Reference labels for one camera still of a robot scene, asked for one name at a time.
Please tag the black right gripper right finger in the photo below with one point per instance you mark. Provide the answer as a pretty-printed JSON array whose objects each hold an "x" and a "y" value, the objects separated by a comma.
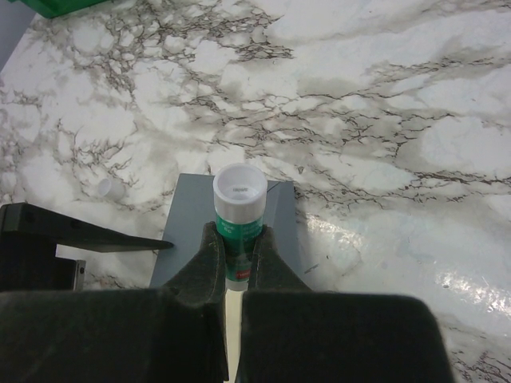
[{"x": 291, "y": 333}]

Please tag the green white glue stick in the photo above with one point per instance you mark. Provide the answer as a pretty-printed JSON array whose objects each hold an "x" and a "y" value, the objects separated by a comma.
[{"x": 240, "y": 194}]

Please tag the beige letter paper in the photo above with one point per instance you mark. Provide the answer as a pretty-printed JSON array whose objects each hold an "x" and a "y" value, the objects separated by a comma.
[{"x": 233, "y": 324}]

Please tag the white glue stick cap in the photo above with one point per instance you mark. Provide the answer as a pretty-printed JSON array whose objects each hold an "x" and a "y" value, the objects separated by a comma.
[{"x": 111, "y": 189}]

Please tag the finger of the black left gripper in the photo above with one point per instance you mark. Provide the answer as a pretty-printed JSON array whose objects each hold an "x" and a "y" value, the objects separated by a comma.
[{"x": 29, "y": 239}]

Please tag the grey envelope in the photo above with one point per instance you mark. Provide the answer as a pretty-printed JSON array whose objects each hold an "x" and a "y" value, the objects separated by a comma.
[{"x": 192, "y": 207}]

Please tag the green plastic vegetable bin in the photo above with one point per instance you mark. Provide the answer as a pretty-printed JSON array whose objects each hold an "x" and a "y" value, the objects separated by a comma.
[{"x": 56, "y": 8}]

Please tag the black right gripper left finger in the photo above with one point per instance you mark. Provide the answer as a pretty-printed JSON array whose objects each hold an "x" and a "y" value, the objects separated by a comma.
[{"x": 173, "y": 333}]

